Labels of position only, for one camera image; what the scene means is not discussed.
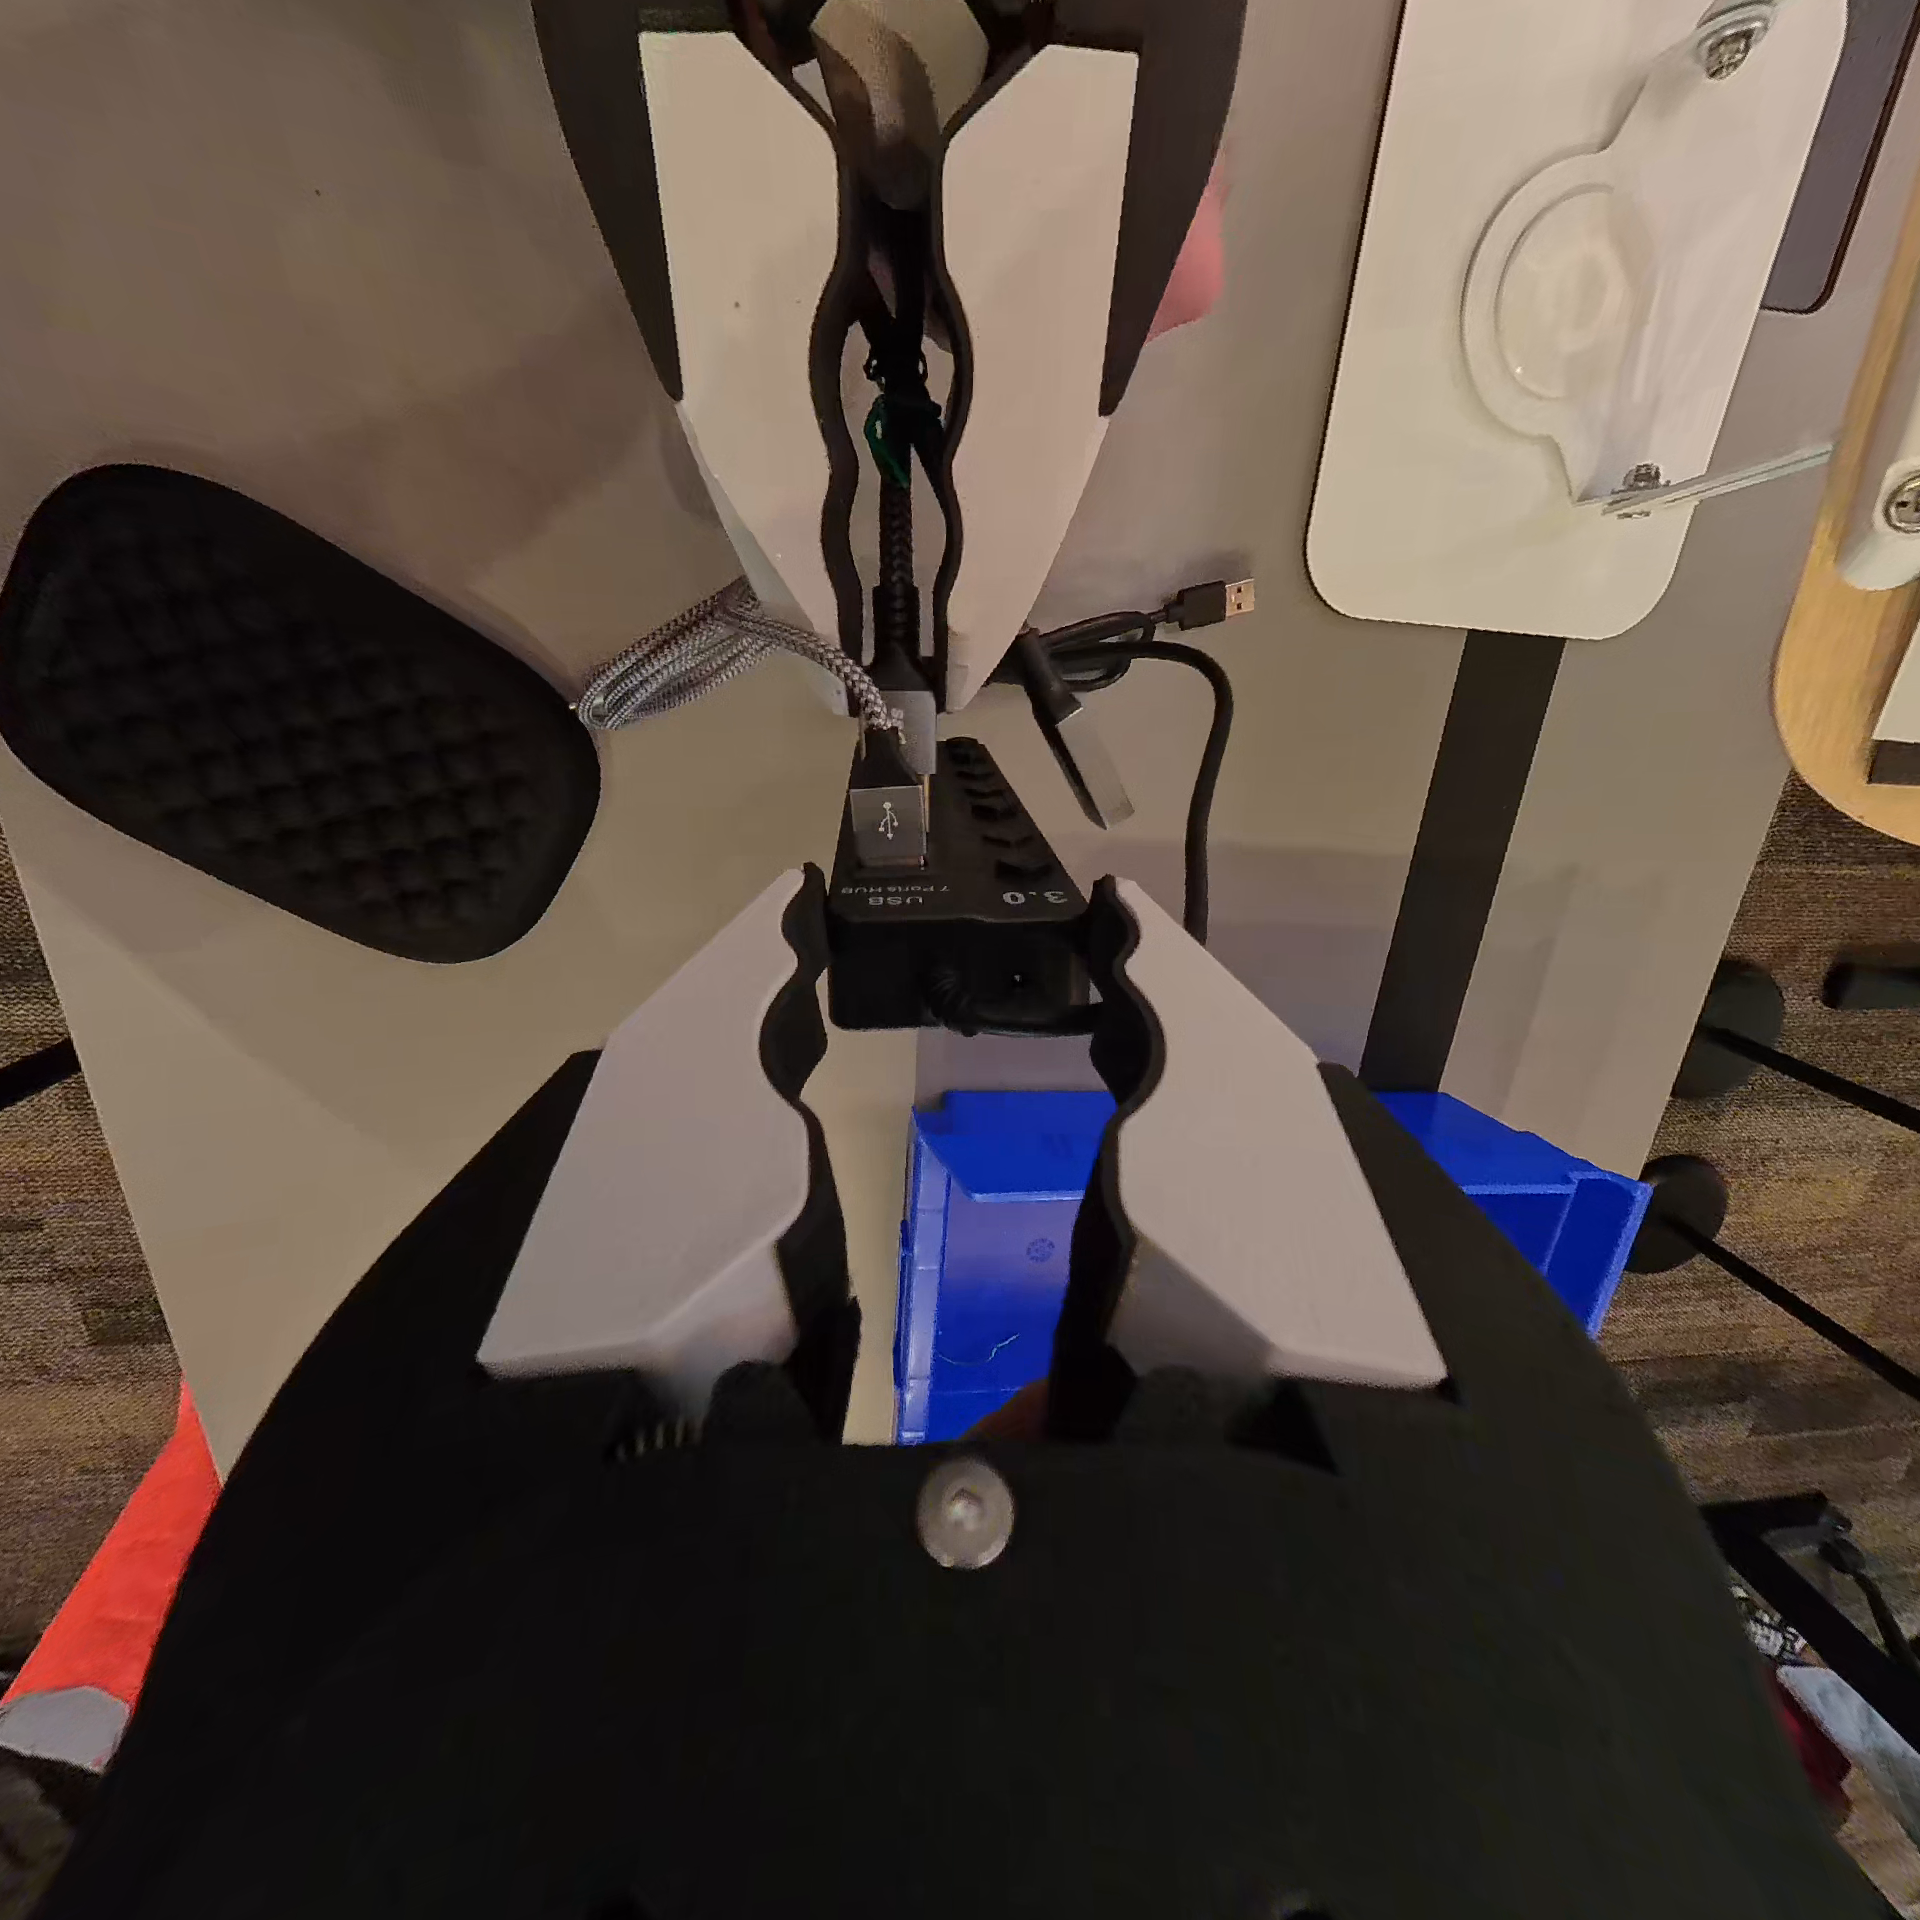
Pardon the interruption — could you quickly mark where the black usb hub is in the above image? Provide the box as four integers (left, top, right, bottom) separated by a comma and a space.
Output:
822, 717, 1131, 1039

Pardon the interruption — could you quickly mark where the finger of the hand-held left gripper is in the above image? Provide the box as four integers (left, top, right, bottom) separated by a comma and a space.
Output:
639, 25, 879, 717
915, 44, 1145, 721

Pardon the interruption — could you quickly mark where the silver braided usb cable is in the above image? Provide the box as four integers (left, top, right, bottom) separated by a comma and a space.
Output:
574, 586, 898, 744

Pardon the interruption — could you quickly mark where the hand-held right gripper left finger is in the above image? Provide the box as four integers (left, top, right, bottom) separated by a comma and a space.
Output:
477, 865, 857, 1435

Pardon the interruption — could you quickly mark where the instruction sheet on stand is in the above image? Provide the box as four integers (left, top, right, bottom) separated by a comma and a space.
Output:
1771, 225, 1920, 851

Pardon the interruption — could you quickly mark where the black hub cable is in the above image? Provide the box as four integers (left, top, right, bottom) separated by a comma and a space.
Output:
954, 556, 1268, 1039

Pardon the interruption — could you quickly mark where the white stand base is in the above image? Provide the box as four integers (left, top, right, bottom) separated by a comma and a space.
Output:
1304, 0, 1855, 642

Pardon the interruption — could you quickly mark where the person's left hand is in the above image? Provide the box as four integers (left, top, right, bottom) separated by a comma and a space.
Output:
1142, 151, 1240, 337

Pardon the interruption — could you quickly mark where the blue usb cable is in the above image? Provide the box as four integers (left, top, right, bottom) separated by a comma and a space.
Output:
1017, 617, 1142, 832

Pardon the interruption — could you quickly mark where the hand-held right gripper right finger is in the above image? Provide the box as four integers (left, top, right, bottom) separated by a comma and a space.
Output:
1083, 877, 1466, 1435

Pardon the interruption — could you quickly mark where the black wrist rest pad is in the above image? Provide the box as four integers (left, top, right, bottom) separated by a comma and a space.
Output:
0, 459, 603, 971

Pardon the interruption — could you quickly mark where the blue plastic bin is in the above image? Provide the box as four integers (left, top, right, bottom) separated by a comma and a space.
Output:
892, 1084, 1657, 1452

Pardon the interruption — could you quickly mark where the orange plastic object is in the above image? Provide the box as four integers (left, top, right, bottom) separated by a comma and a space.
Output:
0, 1377, 235, 1785

